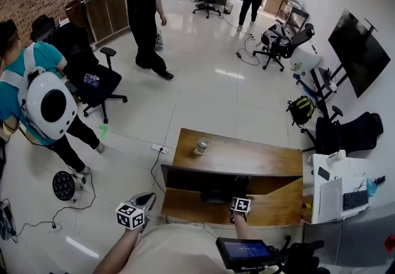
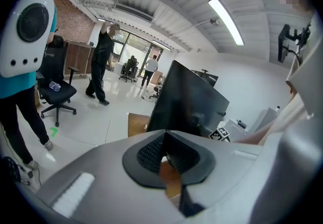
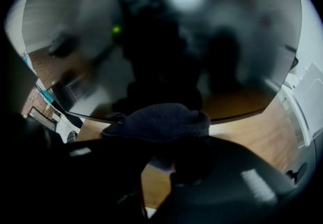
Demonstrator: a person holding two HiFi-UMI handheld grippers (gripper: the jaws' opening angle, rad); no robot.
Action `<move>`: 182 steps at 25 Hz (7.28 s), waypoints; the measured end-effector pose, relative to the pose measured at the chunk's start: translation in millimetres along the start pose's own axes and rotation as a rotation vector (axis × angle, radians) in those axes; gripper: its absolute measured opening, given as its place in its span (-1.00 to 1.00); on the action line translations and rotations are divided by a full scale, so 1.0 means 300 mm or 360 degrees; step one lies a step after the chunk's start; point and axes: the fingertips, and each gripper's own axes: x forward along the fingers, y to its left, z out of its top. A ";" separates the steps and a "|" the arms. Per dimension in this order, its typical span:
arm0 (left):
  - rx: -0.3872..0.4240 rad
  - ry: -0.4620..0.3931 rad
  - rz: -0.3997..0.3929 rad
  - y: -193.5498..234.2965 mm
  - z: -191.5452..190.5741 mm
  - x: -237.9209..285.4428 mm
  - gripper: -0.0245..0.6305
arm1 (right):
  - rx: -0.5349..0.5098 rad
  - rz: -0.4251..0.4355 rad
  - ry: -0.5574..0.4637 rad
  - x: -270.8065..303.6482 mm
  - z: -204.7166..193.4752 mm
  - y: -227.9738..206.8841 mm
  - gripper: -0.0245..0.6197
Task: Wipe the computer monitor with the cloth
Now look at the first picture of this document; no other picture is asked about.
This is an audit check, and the black armrest office chair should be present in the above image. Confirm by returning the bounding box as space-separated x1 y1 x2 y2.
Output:
49 22 128 125

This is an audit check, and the black computer monitor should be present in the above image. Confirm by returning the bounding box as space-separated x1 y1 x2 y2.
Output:
160 164 304 204

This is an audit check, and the black looped floor cable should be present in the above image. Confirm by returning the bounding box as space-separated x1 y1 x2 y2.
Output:
235 36 262 67

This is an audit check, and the black and yellow backpack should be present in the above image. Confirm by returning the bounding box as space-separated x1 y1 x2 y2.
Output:
286 95 317 128

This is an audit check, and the person's beige shirt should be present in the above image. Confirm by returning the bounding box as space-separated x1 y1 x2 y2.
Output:
118 222 237 274

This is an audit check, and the blue plastic bag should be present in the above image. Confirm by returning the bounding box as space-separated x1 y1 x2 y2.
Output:
365 178 378 199

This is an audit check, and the black power cable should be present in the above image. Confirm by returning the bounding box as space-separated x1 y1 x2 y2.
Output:
150 148 168 196

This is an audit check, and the black keyboard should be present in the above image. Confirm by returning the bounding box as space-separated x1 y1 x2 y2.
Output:
342 189 370 212

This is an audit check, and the black television stand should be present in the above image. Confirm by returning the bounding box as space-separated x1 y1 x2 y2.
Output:
309 64 351 120

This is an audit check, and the office chair with grey jacket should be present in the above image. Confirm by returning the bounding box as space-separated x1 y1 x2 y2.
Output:
252 22 316 72

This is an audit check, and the wooden cabinet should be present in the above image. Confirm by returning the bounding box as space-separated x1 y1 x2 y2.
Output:
83 0 131 49

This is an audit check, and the person's left forearm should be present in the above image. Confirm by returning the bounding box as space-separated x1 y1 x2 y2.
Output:
93 225 143 274

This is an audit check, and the white laptop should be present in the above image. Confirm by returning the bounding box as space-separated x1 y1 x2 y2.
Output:
318 177 344 222

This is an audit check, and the brown wooden desk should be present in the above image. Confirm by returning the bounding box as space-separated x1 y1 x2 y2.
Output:
160 127 306 227

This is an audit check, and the pack of water bottles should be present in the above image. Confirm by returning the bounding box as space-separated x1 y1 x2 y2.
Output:
83 73 101 88

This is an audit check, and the dark metal shelf rack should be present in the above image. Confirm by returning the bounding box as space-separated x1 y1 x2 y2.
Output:
275 0 310 35

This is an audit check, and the clear plastic bag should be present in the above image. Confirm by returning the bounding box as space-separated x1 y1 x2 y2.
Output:
154 28 164 52

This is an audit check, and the large black television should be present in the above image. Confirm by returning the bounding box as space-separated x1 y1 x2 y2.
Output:
327 9 392 99

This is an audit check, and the long black floor cable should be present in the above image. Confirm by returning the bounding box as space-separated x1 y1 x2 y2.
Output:
14 170 97 237

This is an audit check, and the person's right forearm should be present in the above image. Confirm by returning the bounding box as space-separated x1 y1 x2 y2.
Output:
231 210 264 241

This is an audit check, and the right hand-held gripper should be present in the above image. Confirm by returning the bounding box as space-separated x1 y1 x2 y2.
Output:
228 175 252 214

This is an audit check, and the small blue-screen field monitor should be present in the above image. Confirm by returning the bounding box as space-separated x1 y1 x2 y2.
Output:
215 236 275 271

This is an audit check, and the white round-window backpack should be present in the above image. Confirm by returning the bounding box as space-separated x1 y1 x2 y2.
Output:
0 42 78 141

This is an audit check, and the black mesh office chair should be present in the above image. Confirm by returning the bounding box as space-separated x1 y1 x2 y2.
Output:
301 105 385 157

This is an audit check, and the black camera rig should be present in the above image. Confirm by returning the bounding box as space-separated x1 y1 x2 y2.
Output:
271 235 331 274

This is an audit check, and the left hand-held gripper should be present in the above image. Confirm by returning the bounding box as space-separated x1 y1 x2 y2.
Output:
115 191 157 234

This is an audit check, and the clear glass jar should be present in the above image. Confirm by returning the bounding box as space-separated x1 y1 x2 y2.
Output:
194 137 213 156

